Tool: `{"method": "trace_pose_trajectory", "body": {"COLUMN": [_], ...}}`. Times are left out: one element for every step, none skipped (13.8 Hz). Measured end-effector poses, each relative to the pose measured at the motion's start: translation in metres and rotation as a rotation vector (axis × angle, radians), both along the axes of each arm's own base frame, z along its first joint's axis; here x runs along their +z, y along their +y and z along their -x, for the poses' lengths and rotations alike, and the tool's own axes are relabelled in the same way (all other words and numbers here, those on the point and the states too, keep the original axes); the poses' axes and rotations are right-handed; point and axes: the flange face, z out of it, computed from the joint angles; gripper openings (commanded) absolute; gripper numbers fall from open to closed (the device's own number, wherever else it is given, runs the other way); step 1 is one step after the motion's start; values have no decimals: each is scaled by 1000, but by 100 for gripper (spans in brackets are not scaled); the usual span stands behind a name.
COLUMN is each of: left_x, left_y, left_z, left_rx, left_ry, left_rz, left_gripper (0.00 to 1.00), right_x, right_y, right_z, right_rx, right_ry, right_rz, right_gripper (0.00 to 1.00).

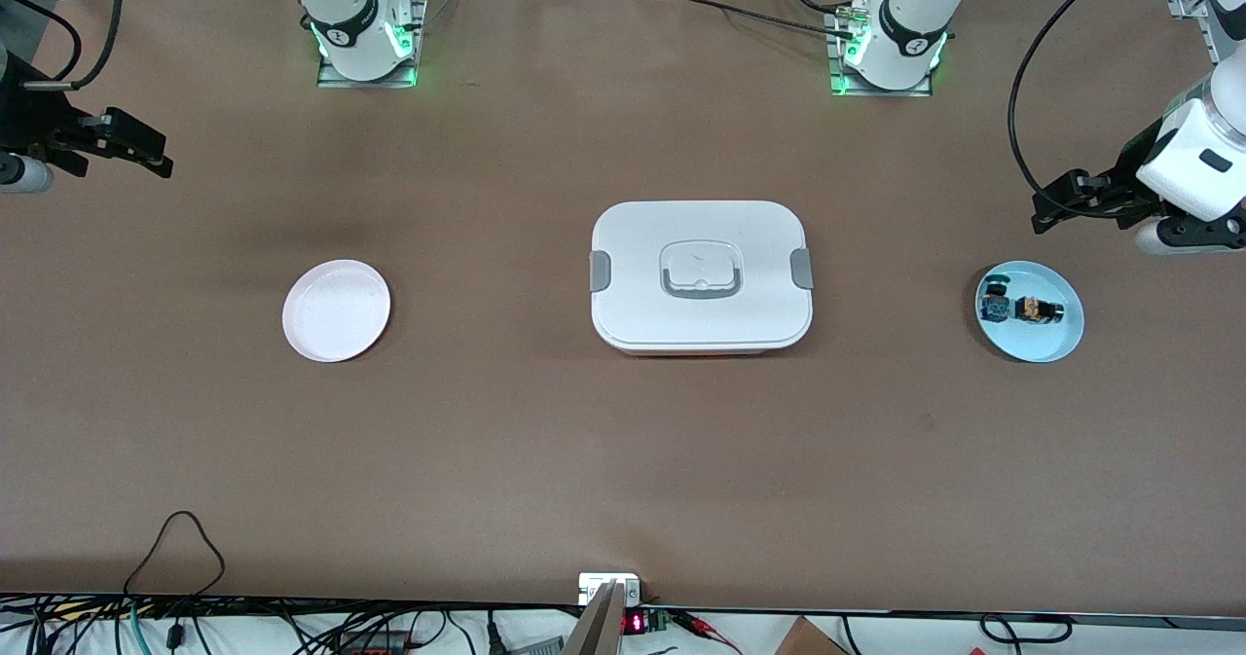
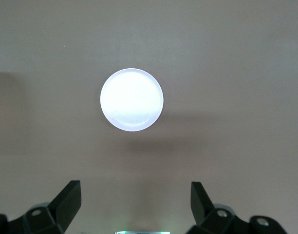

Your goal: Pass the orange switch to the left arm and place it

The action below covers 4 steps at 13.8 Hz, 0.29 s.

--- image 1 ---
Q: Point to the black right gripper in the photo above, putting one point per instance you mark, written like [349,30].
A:
[29,122]

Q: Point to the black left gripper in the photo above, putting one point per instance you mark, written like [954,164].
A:
[1122,184]

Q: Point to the orange contact block switch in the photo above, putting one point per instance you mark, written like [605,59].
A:
[1030,309]

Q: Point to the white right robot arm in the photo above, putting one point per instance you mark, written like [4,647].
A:
[341,3]

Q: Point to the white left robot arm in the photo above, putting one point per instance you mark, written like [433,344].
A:
[1192,163]

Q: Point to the white lunch box grey clips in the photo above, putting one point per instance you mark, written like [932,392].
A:
[642,246]

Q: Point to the light blue round plate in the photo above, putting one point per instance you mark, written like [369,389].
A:
[1042,344]

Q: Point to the pink round plate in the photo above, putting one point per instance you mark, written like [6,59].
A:
[336,309]

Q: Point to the brown cardboard piece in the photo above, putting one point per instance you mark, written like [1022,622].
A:
[808,640]

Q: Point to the red digit display module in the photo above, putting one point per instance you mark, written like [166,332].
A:
[635,623]

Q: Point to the grey aluminium bar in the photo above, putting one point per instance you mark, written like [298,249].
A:
[599,626]

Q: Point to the green push button switch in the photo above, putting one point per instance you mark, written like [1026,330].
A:
[995,305]

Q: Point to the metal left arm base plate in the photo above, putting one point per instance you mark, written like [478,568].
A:
[876,93]

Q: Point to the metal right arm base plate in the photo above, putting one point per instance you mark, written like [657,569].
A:
[414,76]

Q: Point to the small white bracket block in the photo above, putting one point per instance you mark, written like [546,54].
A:
[594,585]

